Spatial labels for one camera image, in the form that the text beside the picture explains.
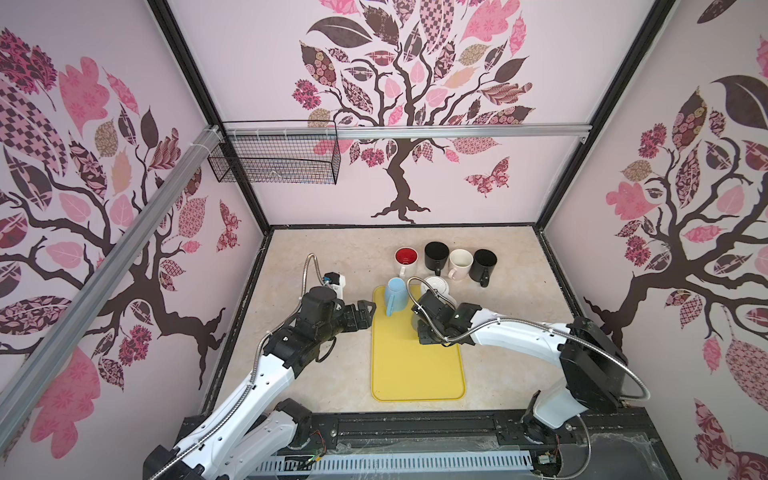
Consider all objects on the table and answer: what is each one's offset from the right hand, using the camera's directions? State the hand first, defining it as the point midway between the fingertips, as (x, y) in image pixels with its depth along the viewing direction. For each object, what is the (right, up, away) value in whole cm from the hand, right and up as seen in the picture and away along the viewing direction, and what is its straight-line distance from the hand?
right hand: (422, 330), depth 86 cm
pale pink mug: (+15, +20, +14) cm, 29 cm away
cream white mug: (-4, +21, +20) cm, 29 cm away
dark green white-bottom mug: (+6, +22, +14) cm, 27 cm away
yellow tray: (-6, -10, -3) cm, 12 cm away
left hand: (-17, +7, -9) cm, 20 cm away
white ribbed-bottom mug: (+7, +12, +6) cm, 15 cm away
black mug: (+21, +18, +12) cm, 30 cm away
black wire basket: (-58, +62, +36) cm, 92 cm away
